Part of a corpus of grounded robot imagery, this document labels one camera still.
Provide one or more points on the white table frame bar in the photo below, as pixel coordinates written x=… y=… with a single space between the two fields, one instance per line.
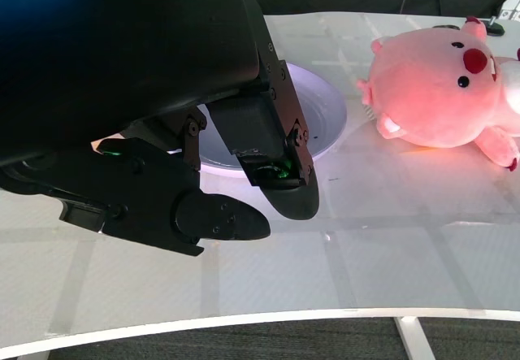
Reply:
x=416 y=337

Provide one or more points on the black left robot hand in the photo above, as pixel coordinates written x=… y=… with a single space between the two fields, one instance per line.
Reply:
x=122 y=71

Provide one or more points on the white round plate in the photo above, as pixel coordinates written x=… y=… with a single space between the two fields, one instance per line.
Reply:
x=321 y=112

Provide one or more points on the pink plush doll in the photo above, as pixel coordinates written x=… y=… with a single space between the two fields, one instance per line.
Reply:
x=426 y=92

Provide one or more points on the black table clamp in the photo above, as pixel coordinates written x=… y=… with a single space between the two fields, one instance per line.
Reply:
x=494 y=27

